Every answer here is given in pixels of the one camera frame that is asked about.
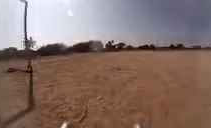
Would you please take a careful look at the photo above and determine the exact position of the brown dirt ground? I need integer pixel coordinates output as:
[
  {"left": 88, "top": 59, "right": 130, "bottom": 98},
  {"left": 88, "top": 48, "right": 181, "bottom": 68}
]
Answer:
[{"left": 0, "top": 49, "right": 211, "bottom": 128}]

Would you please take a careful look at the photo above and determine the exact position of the row of trees and bushes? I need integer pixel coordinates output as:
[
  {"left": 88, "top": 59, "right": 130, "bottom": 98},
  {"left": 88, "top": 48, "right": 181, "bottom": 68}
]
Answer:
[{"left": 0, "top": 39, "right": 211, "bottom": 62}]

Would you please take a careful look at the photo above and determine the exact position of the tall thin pole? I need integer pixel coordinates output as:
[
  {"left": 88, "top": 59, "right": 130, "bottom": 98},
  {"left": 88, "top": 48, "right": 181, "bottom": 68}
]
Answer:
[{"left": 20, "top": 0, "right": 37, "bottom": 111}]

